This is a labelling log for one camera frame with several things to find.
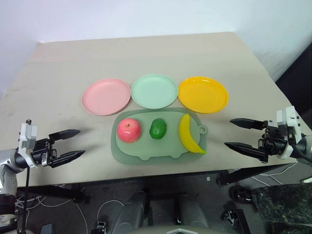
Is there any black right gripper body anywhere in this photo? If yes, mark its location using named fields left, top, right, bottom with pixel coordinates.
left=258, top=120, right=289, bottom=165

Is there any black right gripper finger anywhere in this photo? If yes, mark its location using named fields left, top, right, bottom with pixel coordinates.
left=224, top=142, right=266, bottom=161
left=229, top=118, right=266, bottom=131

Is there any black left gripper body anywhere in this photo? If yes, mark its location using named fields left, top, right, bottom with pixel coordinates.
left=30, top=137, right=58, bottom=168

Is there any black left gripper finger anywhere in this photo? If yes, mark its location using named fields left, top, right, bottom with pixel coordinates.
left=48, top=150, right=86, bottom=169
left=48, top=129, right=81, bottom=143

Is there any yellow round plate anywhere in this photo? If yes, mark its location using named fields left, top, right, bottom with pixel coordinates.
left=177, top=77, right=229, bottom=115

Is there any pink round plate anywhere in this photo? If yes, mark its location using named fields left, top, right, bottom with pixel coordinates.
left=81, top=78, right=132, bottom=116

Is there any mint green round plate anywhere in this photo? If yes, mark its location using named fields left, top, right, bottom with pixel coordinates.
left=131, top=74, right=178, bottom=109

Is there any black caster wheel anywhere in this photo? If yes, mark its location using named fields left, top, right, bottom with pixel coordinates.
left=229, top=186, right=253, bottom=204

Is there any translucent green table mat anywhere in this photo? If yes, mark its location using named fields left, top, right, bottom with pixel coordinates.
left=111, top=107, right=208, bottom=167

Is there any yellow banana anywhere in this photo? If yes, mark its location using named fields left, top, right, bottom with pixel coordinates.
left=178, top=113, right=207, bottom=155

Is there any red apple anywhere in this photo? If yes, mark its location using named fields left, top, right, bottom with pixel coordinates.
left=116, top=117, right=142, bottom=144

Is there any dark green camouflage cover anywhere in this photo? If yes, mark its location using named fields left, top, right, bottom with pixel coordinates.
left=251, top=183, right=312, bottom=234

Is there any dark grey rounded shape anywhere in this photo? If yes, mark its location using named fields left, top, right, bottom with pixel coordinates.
left=113, top=191, right=148, bottom=234

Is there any green pig-shaped cutting board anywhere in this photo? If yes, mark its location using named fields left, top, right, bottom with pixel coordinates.
left=115, top=111, right=209, bottom=162

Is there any green avocado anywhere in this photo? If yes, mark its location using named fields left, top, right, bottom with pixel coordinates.
left=149, top=118, right=168, bottom=140

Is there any black table frame bar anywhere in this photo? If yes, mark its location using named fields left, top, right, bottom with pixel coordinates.
left=17, top=184, right=85, bottom=203
left=216, top=163, right=297, bottom=187

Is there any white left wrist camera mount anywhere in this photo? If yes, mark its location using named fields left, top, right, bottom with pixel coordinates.
left=16, top=119, right=39, bottom=169

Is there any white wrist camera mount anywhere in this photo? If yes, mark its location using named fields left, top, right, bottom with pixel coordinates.
left=276, top=106, right=302, bottom=160
left=16, top=119, right=39, bottom=169

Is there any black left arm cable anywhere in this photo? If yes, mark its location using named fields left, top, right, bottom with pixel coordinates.
left=23, top=166, right=31, bottom=234

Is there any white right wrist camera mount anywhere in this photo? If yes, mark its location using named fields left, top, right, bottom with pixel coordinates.
left=276, top=106, right=302, bottom=160

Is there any white floor cable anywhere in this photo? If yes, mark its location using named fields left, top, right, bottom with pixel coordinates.
left=97, top=199, right=125, bottom=226
left=15, top=185, right=89, bottom=234
left=251, top=162, right=302, bottom=187

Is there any black floor stand frame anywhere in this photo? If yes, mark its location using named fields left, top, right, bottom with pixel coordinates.
left=220, top=208, right=252, bottom=234

